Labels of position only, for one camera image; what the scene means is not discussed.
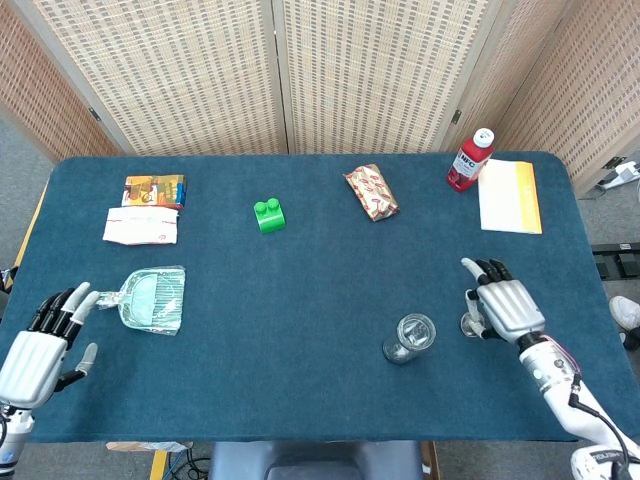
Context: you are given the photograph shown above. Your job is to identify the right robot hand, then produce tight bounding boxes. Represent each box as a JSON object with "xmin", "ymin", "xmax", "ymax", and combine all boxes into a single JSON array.
[{"xmin": 460, "ymin": 257, "xmax": 547, "ymax": 346}]

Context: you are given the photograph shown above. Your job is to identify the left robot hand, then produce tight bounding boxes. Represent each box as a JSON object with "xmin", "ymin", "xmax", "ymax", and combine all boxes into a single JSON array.
[{"xmin": 0, "ymin": 281, "xmax": 101, "ymax": 409}]

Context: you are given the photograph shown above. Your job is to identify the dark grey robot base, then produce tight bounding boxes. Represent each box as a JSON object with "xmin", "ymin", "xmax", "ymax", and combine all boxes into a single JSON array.
[{"xmin": 207, "ymin": 440, "xmax": 426, "ymax": 480}]

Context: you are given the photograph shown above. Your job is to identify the clear glass jar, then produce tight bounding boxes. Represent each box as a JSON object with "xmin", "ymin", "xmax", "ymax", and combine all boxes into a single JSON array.
[{"xmin": 382, "ymin": 313, "xmax": 437, "ymax": 366}]

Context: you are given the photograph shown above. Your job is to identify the white and yellow notebook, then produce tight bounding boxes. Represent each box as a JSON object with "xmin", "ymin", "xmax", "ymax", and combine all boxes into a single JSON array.
[{"xmin": 477, "ymin": 158, "xmax": 544, "ymax": 235}]

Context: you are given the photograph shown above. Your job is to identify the white shoe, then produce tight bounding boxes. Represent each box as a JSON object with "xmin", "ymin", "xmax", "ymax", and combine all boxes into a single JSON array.
[{"xmin": 608, "ymin": 295, "xmax": 640, "ymax": 332}]

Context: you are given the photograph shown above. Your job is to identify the black foot pedal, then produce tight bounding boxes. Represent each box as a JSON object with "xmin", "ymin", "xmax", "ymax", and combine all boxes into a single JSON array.
[{"xmin": 591, "ymin": 242, "xmax": 640, "ymax": 281}]

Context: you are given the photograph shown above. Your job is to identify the clear green plastic pouch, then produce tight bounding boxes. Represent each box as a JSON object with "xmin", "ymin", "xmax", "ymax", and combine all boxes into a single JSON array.
[{"xmin": 94, "ymin": 265, "xmax": 187, "ymax": 336}]

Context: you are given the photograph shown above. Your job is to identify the red NFC juice bottle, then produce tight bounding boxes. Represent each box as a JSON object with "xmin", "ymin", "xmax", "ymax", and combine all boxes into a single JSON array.
[{"xmin": 446, "ymin": 127, "xmax": 496, "ymax": 193}]

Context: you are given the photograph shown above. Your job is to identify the white device on floor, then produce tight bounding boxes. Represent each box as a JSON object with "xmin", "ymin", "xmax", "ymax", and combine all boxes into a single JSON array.
[{"xmin": 597, "ymin": 160, "xmax": 640, "ymax": 190}]

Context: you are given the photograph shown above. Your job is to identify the white tissue packet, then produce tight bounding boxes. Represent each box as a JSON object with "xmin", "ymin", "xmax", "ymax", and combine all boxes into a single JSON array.
[{"xmin": 102, "ymin": 206, "xmax": 180, "ymax": 247}]

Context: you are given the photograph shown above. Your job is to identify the gold red snack packet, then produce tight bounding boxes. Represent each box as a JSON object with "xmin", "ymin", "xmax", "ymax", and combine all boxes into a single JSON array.
[{"xmin": 342, "ymin": 163, "xmax": 401, "ymax": 223}]

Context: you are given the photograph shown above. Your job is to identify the blue table cloth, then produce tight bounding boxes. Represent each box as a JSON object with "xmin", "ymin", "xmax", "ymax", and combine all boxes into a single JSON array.
[{"xmin": 0, "ymin": 152, "xmax": 640, "ymax": 444}]

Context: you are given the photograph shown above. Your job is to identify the colourful orange cardboard box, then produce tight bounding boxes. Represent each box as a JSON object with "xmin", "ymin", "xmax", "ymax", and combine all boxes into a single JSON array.
[{"xmin": 121, "ymin": 174, "xmax": 189, "ymax": 210}]

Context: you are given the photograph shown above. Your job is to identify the green toy brick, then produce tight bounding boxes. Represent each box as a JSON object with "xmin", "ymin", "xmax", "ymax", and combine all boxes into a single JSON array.
[{"xmin": 252, "ymin": 197, "xmax": 288, "ymax": 235}]

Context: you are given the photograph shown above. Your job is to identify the woven bamboo folding screen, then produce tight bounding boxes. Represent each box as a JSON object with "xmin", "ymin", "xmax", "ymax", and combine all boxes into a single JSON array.
[{"xmin": 0, "ymin": 0, "xmax": 640, "ymax": 197}]

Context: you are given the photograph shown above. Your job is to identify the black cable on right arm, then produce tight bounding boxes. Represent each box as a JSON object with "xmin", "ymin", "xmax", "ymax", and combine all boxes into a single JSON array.
[{"xmin": 567, "ymin": 374, "xmax": 635, "ymax": 480}]

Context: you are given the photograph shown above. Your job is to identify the black floor cables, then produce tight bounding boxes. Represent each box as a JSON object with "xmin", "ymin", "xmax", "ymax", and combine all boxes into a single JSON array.
[{"xmin": 167, "ymin": 442, "xmax": 214, "ymax": 480}]

